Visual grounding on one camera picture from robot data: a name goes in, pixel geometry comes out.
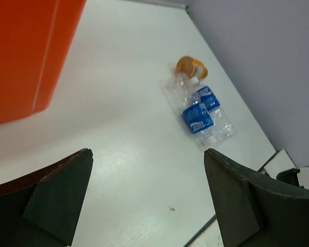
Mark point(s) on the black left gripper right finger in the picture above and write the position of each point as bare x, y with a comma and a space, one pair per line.
253, 209

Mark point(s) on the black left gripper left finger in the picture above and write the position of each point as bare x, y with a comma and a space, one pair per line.
42, 208

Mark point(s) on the short blue label water bottle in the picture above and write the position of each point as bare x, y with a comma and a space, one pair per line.
223, 128

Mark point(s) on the long blue label water bottle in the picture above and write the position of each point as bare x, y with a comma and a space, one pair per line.
187, 104

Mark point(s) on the orange bottle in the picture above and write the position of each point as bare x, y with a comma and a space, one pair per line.
191, 67

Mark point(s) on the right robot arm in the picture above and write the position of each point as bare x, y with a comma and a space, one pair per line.
295, 176

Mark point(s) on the orange plastic bin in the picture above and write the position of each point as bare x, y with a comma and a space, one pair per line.
35, 37

